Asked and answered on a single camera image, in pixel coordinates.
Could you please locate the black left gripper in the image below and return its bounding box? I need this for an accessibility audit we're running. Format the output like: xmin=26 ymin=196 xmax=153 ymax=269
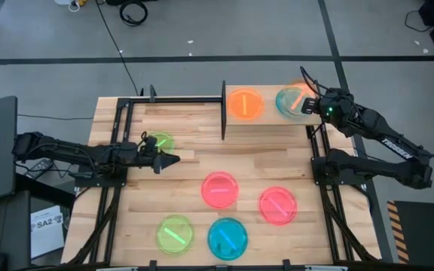
xmin=126 ymin=145 xmax=181 ymax=175

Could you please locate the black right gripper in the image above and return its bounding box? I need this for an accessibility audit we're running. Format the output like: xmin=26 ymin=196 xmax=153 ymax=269
xmin=300 ymin=89 xmax=355 ymax=127

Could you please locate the green translucent plastic plate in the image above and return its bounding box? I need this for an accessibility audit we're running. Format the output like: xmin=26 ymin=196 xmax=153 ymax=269
xmin=155 ymin=214 xmax=195 ymax=255
xmin=147 ymin=131 xmax=176 ymax=156

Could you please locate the teal translucent plastic plate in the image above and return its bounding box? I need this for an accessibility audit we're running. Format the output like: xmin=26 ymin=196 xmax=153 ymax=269
xmin=206 ymin=217 xmax=249 ymax=261
xmin=275 ymin=87 xmax=316 ymax=121

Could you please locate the pink translucent plastic plate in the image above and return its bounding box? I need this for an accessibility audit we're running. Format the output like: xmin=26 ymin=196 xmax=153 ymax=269
xmin=200 ymin=171 xmax=240 ymax=210
xmin=258 ymin=185 xmax=298 ymax=227

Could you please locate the black remote control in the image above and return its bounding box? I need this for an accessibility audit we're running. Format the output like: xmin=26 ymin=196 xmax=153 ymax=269
xmin=24 ymin=157 xmax=54 ymax=180

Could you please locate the white SA2 box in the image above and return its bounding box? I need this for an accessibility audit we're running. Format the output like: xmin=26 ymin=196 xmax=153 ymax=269
xmin=30 ymin=205 xmax=66 ymax=260

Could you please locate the black hazard-striped platform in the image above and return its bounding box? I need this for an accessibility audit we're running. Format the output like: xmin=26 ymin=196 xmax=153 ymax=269
xmin=386 ymin=199 xmax=434 ymax=264

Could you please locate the white power adapter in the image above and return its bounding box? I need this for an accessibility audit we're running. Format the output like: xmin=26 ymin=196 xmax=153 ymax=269
xmin=53 ymin=0 xmax=82 ymax=13

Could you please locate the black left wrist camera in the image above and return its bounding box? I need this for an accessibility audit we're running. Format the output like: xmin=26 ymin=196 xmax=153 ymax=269
xmin=141 ymin=135 xmax=158 ymax=154

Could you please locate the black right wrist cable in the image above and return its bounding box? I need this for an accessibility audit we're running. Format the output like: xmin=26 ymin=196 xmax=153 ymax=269
xmin=299 ymin=65 xmax=329 ymax=99

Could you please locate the wooden shelf with black frame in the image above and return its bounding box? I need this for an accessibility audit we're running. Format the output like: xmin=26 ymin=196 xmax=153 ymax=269
xmin=220 ymin=79 xmax=324 ymax=141

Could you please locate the black aluminium table frame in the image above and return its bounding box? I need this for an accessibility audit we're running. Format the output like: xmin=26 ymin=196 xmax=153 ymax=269
xmin=60 ymin=84 xmax=382 ymax=271

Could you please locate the long black floor cable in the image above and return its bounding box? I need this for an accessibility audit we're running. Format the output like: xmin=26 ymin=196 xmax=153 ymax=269
xmin=95 ymin=0 xmax=142 ymax=97

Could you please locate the coiled black cable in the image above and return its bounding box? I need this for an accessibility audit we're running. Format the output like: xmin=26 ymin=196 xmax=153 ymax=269
xmin=118 ymin=0 xmax=149 ymax=27

